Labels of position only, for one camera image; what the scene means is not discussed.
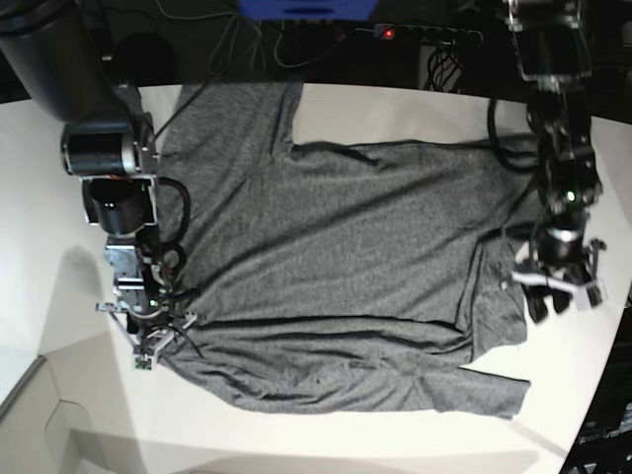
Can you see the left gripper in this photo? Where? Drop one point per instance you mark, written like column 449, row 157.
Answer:
column 568, row 185

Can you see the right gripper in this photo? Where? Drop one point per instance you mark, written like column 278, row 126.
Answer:
column 143, row 284

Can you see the grey t-shirt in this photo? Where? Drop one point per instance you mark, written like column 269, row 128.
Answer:
column 332, row 278

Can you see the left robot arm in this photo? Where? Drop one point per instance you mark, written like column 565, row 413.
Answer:
column 554, row 58

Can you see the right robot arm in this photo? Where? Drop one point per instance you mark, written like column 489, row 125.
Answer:
column 107, row 145

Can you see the grey cardboard box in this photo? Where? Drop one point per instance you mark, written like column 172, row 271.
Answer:
column 42, row 433

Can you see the blue box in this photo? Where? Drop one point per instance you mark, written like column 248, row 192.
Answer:
column 346, row 10

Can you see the black power strip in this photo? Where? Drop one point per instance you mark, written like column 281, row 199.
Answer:
column 427, row 35

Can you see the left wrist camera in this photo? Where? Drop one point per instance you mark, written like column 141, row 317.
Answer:
column 589, row 296

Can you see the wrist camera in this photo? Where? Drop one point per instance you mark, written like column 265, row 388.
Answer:
column 143, row 362
column 589, row 296

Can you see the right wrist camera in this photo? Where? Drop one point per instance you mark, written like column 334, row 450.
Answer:
column 143, row 362

